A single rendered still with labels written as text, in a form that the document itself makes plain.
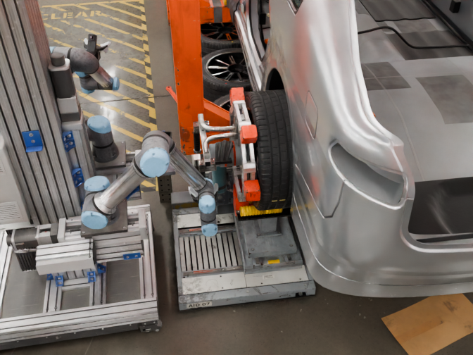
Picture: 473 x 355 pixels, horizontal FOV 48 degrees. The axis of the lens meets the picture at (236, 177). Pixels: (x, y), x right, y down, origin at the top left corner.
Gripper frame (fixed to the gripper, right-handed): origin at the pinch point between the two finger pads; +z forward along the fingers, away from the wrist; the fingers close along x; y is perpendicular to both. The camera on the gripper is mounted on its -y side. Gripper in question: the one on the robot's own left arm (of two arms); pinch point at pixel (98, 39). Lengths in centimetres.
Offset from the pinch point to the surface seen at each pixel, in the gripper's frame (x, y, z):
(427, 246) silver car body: 165, -14, -146
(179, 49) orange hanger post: 51, -10, -17
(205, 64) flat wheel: 56, 65, 108
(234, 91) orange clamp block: 85, 2, -32
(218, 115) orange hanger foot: 77, 35, -10
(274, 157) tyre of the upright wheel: 110, 9, -77
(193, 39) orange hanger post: 58, -17, -16
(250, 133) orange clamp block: 96, -1, -73
